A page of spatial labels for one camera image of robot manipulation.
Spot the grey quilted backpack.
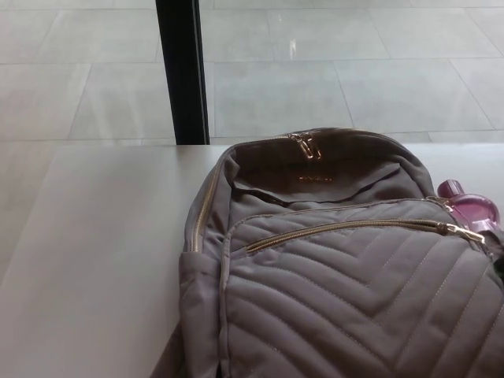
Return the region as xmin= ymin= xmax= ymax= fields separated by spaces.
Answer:
xmin=176 ymin=128 xmax=504 ymax=378

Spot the pink glass perfume bottle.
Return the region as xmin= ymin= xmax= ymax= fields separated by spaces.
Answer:
xmin=436 ymin=178 xmax=501 ymax=233

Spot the black window frame post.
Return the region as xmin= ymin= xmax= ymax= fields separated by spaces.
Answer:
xmin=155 ymin=0 xmax=211 ymax=146

